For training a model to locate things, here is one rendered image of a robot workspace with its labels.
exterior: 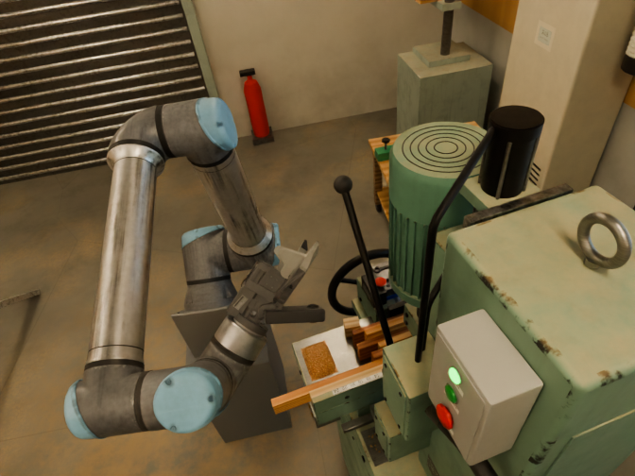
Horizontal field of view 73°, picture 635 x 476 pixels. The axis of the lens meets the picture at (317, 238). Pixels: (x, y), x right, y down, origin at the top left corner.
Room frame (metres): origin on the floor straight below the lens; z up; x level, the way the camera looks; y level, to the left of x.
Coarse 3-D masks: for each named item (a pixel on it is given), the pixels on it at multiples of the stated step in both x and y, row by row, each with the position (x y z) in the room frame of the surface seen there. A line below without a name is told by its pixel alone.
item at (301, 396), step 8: (376, 360) 0.55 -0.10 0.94; (360, 368) 0.54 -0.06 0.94; (368, 368) 0.53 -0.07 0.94; (336, 376) 0.53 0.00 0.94; (344, 376) 0.52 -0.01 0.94; (312, 384) 0.51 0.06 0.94; (320, 384) 0.51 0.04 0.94; (296, 392) 0.50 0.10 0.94; (304, 392) 0.50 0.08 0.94; (272, 400) 0.49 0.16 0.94; (280, 400) 0.49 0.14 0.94; (288, 400) 0.48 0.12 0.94; (296, 400) 0.49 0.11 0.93; (304, 400) 0.49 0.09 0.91; (280, 408) 0.48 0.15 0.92; (288, 408) 0.48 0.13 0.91
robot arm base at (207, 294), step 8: (192, 280) 1.00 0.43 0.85; (200, 280) 0.99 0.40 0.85; (208, 280) 0.99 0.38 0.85; (216, 280) 0.99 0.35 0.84; (224, 280) 1.00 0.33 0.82; (192, 288) 0.98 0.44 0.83; (200, 288) 0.97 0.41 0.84; (208, 288) 0.97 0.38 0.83; (216, 288) 0.97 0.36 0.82; (224, 288) 0.98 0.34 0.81; (232, 288) 1.00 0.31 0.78; (192, 296) 0.96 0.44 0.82; (200, 296) 0.95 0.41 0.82; (208, 296) 0.94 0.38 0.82; (216, 296) 0.94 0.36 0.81; (224, 296) 0.95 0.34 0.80; (232, 296) 0.97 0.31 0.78; (184, 304) 0.96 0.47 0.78; (192, 304) 0.93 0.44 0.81; (200, 304) 0.92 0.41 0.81; (208, 304) 0.92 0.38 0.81; (216, 304) 0.92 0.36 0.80; (224, 304) 0.93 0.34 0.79
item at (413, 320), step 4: (404, 304) 0.61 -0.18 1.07; (408, 304) 0.61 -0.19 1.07; (404, 308) 0.60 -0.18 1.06; (408, 308) 0.59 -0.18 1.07; (412, 308) 0.59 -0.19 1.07; (416, 308) 0.59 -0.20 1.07; (404, 312) 0.60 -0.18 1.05; (408, 312) 0.59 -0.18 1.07; (412, 312) 0.58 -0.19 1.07; (416, 312) 0.58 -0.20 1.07; (404, 316) 0.60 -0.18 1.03; (408, 316) 0.59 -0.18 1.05; (412, 316) 0.57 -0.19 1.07; (416, 316) 0.57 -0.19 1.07; (404, 320) 0.60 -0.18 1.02; (408, 320) 0.58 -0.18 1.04; (412, 320) 0.57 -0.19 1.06; (416, 320) 0.56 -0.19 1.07; (408, 324) 0.58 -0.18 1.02; (412, 324) 0.57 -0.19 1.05; (416, 324) 0.55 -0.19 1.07; (408, 328) 0.58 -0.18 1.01; (412, 328) 0.57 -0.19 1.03; (416, 328) 0.55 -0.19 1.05; (412, 332) 0.56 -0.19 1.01; (416, 332) 0.55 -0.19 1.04
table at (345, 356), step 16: (352, 304) 0.79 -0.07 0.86; (368, 320) 0.70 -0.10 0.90; (320, 336) 0.67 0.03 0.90; (336, 336) 0.66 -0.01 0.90; (336, 352) 0.61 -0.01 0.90; (352, 352) 0.61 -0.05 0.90; (304, 368) 0.58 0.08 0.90; (352, 368) 0.56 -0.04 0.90; (304, 384) 0.57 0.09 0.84; (352, 400) 0.48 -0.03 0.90; (368, 400) 0.49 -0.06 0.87; (320, 416) 0.46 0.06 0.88; (336, 416) 0.47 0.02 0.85
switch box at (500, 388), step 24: (480, 312) 0.28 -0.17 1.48; (456, 336) 0.25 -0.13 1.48; (480, 336) 0.25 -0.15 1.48; (504, 336) 0.24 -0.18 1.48; (456, 360) 0.23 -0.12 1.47; (480, 360) 0.22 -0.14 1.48; (504, 360) 0.22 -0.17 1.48; (432, 384) 0.26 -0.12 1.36; (480, 384) 0.19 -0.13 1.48; (504, 384) 0.19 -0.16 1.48; (528, 384) 0.19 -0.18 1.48; (480, 408) 0.18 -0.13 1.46; (504, 408) 0.18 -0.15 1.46; (528, 408) 0.18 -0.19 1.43; (456, 432) 0.20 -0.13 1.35; (480, 432) 0.17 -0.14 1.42; (504, 432) 0.18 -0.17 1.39; (480, 456) 0.17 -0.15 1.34
